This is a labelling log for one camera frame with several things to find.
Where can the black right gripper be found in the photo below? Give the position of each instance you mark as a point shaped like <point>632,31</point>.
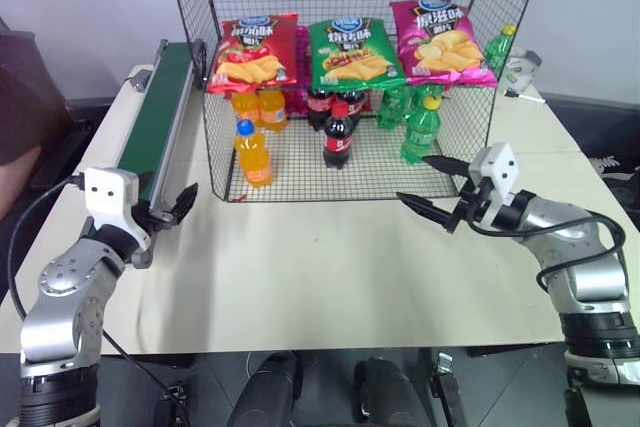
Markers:
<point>472,204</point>

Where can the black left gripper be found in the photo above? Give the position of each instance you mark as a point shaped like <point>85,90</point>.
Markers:
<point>161,220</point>

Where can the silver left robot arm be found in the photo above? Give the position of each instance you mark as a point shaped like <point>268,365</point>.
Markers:
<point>65,277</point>

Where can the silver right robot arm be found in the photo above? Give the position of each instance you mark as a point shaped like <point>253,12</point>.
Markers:
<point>565,227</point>

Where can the person's bare forearm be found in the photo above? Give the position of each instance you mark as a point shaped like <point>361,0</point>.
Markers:
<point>15,177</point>

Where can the green conveyor belt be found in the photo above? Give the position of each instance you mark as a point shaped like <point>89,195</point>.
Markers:
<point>160,112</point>

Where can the green soda bottle yellow cap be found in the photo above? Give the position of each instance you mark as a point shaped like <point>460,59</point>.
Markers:
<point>500,52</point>
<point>392,107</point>
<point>430,89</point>
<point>420,139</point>

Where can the orange soda bottle blue cap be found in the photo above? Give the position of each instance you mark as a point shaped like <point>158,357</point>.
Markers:
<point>255,157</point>

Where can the cola bottle red cap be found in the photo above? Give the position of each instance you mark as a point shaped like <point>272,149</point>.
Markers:
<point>339,139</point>
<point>356,103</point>
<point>317,107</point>

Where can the black white marker pen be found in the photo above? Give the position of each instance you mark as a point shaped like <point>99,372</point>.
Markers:
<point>525,96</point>

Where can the white blue board eraser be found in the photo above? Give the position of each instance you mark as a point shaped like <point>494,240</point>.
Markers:
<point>517,72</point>

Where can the magenta potato chips bag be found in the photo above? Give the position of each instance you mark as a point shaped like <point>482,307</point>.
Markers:
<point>440,42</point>
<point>301,47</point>

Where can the green potato chips bag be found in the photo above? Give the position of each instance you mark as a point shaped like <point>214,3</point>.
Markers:
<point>350,52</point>

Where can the red potato chips bag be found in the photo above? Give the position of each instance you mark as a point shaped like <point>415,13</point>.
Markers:
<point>250,52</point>

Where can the person's dark maroon shirt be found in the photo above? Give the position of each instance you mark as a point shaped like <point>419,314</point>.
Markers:
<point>25,117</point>

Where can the black patterned floor mat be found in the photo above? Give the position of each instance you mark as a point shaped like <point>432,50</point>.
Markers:
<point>620,182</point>

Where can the dark rounded shape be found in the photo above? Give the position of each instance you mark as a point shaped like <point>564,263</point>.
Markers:
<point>390,397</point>
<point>267,392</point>

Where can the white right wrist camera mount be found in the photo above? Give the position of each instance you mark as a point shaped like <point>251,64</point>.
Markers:
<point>500,162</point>

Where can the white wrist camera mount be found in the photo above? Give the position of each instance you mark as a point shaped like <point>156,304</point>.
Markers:
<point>500,162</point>
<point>107,192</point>

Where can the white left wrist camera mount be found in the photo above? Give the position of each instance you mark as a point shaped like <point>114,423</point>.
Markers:
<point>107,192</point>

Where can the black metal table bracket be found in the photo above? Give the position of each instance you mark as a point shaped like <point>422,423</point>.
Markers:
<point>447,387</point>

